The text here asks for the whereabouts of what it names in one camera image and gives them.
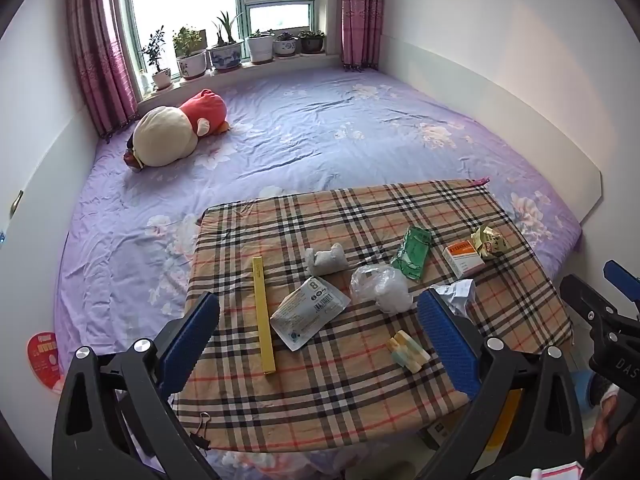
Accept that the small plant white pot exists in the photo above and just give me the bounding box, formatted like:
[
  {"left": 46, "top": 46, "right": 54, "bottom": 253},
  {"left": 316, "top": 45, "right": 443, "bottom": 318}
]
[{"left": 141, "top": 26, "right": 171, "bottom": 91}]

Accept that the white barcode plastic pouch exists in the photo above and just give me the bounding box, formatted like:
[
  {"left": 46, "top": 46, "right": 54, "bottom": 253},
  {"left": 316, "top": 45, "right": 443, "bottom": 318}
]
[{"left": 270, "top": 276, "right": 350, "bottom": 351}]

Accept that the yellow ruler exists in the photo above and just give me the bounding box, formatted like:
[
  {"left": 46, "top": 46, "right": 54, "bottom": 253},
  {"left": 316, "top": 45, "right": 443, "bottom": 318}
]
[{"left": 252, "top": 257, "right": 277, "bottom": 375}]

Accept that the red cream plush toy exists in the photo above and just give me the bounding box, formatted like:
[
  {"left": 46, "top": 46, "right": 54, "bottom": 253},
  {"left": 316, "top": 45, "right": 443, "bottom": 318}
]
[{"left": 124, "top": 89, "right": 230, "bottom": 172}]

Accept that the person's right hand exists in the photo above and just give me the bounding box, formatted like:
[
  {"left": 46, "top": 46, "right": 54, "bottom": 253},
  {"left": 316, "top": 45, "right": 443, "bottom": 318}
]
[{"left": 585, "top": 384, "right": 620, "bottom": 458}]

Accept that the pink curtain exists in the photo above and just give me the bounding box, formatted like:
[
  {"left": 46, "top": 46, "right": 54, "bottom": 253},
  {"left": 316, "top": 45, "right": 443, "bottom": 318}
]
[
  {"left": 340, "top": 0, "right": 384, "bottom": 72},
  {"left": 66, "top": 0, "right": 137, "bottom": 139}
]

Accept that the red round paper fan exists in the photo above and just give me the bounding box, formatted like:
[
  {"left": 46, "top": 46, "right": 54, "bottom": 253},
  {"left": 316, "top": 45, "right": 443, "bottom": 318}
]
[{"left": 26, "top": 332, "right": 64, "bottom": 394}]

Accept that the grey dotted sock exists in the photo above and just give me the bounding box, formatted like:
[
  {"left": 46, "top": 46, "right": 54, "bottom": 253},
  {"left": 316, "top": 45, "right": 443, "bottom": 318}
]
[{"left": 304, "top": 243, "right": 348, "bottom": 276}]

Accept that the yellow snack wrapper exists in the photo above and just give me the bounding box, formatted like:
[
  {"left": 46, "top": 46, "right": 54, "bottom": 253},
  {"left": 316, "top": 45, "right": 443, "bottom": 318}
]
[{"left": 470, "top": 223, "right": 509, "bottom": 261}]

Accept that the dark round plant pot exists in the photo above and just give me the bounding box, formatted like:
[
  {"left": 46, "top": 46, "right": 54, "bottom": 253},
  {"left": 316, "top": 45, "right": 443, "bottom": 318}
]
[{"left": 299, "top": 30, "right": 326, "bottom": 54}]

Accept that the yellow trash bin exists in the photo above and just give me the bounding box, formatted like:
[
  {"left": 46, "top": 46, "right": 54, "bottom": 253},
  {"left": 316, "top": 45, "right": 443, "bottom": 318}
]
[{"left": 485, "top": 389, "right": 523, "bottom": 451}]

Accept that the plaid tan table cloth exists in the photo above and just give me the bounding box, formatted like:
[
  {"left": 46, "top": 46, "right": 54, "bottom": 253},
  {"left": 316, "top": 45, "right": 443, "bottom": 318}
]
[{"left": 175, "top": 180, "right": 573, "bottom": 453}]

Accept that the left pink curtain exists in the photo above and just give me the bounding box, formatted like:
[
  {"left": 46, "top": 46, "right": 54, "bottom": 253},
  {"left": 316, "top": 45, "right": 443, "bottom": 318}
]
[{"left": 66, "top": 0, "right": 137, "bottom": 139}]

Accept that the white bed headboard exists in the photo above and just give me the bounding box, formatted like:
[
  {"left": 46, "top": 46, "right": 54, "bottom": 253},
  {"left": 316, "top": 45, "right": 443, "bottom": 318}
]
[{"left": 380, "top": 35, "right": 603, "bottom": 222}]

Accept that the blue white porcelain plant pot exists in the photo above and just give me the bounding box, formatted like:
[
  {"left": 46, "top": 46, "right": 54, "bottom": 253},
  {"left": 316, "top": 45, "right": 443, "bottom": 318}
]
[{"left": 208, "top": 11, "right": 242, "bottom": 73}]

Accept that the right pink curtain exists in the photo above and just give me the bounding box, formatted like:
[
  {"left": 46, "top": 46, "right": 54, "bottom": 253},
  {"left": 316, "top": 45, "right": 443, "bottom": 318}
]
[{"left": 340, "top": 0, "right": 384, "bottom": 72}]

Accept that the bushy plant white pot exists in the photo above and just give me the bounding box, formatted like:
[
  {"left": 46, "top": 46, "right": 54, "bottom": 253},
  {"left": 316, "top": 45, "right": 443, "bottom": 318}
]
[{"left": 172, "top": 26, "right": 207, "bottom": 80}]

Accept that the purple floral bed sheet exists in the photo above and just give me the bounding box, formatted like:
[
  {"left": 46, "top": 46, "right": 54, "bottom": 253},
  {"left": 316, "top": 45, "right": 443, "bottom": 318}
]
[{"left": 53, "top": 68, "right": 582, "bottom": 364}]

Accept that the green plastic packet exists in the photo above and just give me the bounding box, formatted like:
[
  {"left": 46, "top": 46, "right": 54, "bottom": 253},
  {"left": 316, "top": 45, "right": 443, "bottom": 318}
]
[{"left": 390, "top": 226, "right": 433, "bottom": 282}]

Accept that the clear plastic bag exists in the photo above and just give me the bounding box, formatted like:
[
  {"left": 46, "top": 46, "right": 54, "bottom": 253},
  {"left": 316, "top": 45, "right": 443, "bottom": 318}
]
[{"left": 350, "top": 264, "right": 413, "bottom": 315}]

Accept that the small blue patterned pot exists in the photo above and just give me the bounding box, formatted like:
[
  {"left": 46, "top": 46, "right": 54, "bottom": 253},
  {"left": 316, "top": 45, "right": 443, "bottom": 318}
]
[{"left": 272, "top": 32, "right": 298, "bottom": 58}]

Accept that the small yellow white package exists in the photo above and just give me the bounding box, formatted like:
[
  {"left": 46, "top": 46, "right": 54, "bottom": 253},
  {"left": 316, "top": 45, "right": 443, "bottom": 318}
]
[{"left": 386, "top": 330, "right": 431, "bottom": 374}]

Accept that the white paper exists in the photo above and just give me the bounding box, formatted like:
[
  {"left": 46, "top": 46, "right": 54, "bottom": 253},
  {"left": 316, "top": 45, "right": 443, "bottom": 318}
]
[{"left": 431, "top": 278, "right": 476, "bottom": 318}]

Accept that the white tall plant pot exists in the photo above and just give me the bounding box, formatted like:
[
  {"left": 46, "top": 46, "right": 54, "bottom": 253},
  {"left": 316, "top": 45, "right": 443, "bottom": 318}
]
[{"left": 246, "top": 29, "right": 273, "bottom": 65}]

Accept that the orange white medicine box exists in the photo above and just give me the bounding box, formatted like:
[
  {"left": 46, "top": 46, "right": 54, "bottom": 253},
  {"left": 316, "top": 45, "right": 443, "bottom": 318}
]
[{"left": 444, "top": 240, "right": 485, "bottom": 280}]

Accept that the black binder clip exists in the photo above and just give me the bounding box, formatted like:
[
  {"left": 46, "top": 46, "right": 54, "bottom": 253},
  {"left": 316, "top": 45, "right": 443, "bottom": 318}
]
[{"left": 189, "top": 412, "right": 212, "bottom": 451}]

